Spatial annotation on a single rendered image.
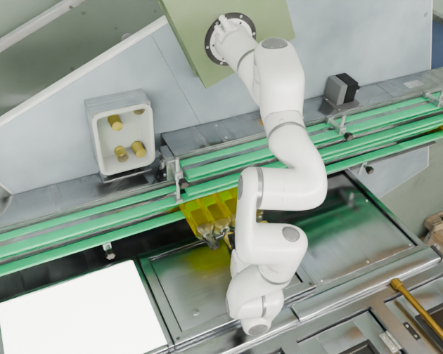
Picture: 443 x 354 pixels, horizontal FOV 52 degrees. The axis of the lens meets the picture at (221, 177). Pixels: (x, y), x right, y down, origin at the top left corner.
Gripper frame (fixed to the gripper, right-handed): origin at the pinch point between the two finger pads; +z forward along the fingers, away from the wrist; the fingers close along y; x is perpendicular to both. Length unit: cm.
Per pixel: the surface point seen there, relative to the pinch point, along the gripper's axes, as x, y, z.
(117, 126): 30.6, 26.3, 27.1
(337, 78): -48, 25, 51
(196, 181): 7.7, 6.1, 22.3
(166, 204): 18.2, 4.1, 15.5
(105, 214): 36.8, 3.5, 14.2
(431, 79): -94, 18, 58
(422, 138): -90, -1, 44
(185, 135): 9.6, 15.7, 34.8
